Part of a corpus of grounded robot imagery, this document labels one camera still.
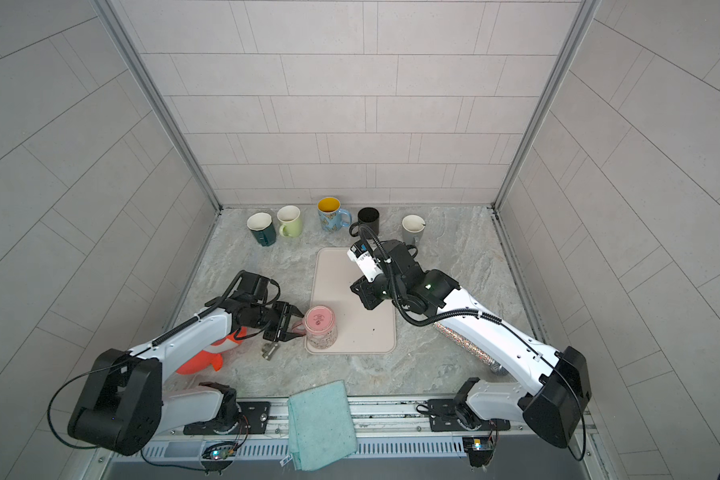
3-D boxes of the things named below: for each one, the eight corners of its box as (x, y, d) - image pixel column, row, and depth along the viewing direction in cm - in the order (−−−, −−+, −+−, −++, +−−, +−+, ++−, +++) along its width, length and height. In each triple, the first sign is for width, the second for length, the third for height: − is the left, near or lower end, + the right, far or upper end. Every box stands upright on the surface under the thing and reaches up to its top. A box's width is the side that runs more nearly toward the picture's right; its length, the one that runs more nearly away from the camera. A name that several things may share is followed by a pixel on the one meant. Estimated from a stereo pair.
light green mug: (284, 243, 106) (278, 227, 99) (282, 223, 112) (276, 206, 105) (305, 239, 108) (300, 223, 101) (301, 219, 114) (297, 202, 107)
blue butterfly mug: (320, 232, 111) (316, 213, 103) (322, 216, 116) (319, 196, 108) (350, 232, 111) (348, 213, 103) (351, 216, 116) (350, 196, 108)
